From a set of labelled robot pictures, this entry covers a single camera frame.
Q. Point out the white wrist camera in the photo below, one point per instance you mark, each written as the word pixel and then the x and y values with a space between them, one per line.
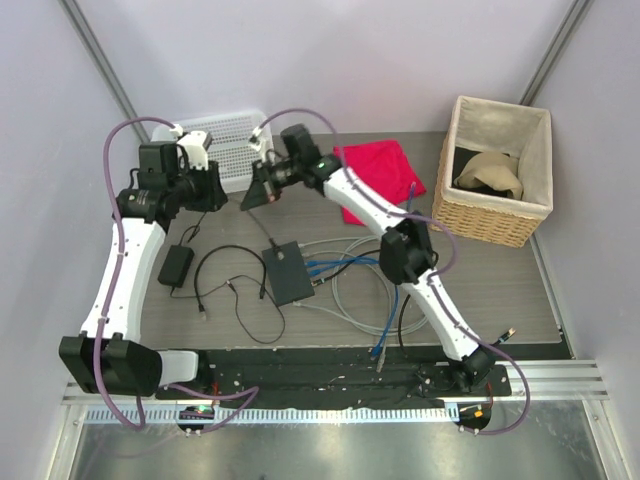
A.
pixel 194 145
pixel 261 142

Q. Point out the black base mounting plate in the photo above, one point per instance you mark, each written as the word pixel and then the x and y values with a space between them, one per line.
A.
pixel 334 378

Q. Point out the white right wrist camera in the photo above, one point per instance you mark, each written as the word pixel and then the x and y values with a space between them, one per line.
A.
pixel 261 142

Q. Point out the black power adapter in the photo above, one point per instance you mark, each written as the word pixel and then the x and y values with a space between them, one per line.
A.
pixel 176 265

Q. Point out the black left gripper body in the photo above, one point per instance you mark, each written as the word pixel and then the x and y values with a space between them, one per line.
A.
pixel 198 189

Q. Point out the beige cloth in basket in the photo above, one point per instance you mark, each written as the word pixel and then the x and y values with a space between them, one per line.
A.
pixel 494 170

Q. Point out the wicker basket with liner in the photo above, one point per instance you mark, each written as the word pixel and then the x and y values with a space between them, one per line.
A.
pixel 522 132

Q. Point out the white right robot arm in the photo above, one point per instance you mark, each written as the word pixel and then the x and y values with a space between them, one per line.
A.
pixel 406 256

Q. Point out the black network switch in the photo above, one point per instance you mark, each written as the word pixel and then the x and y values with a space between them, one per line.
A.
pixel 287 273

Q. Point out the aluminium front rail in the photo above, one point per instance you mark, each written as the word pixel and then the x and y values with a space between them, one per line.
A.
pixel 530 380

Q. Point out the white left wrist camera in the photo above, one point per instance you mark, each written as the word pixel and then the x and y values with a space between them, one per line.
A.
pixel 194 145

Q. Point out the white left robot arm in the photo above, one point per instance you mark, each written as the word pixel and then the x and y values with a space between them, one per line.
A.
pixel 173 175

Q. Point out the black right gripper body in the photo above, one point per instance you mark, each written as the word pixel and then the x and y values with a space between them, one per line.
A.
pixel 270 181

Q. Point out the white perforated plastic basket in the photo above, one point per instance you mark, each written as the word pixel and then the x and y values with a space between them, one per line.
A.
pixel 229 145

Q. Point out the red folded cloth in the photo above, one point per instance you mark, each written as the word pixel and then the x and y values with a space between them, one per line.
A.
pixel 384 167

